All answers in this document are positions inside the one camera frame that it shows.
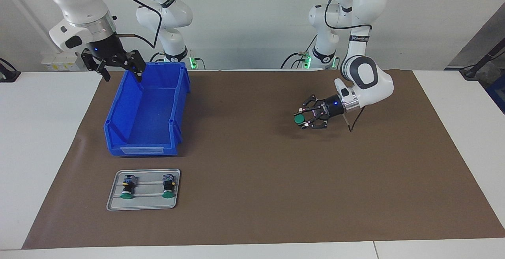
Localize black clamp mount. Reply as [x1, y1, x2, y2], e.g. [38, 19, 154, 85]
[0, 58, 21, 83]

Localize black base cable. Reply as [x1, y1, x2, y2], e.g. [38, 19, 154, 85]
[280, 34, 318, 69]

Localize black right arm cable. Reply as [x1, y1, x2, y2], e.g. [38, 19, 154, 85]
[103, 0, 164, 63]

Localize green push button switch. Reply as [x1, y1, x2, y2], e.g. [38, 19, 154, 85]
[294, 111, 314, 126]
[162, 173, 177, 199]
[120, 174, 138, 199]

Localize blue box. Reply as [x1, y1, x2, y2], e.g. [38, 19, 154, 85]
[485, 74, 505, 114]

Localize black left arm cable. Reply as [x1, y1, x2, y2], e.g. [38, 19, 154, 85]
[324, 0, 373, 132]

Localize blue plastic storage bin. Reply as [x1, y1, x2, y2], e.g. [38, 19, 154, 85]
[103, 62, 191, 157]

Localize grey metal tray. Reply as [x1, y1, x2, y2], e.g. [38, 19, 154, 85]
[106, 168, 181, 211]

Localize brown table mat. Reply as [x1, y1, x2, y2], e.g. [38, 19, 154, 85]
[22, 70, 505, 250]

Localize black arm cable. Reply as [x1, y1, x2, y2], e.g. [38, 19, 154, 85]
[324, 0, 373, 132]
[103, 0, 164, 63]

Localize black stand base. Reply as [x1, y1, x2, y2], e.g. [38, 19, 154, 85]
[460, 38, 505, 80]

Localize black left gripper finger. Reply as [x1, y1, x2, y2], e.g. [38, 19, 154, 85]
[300, 115, 329, 130]
[294, 94, 326, 117]

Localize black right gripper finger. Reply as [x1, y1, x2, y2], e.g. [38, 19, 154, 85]
[118, 49, 147, 83]
[81, 50, 111, 82]

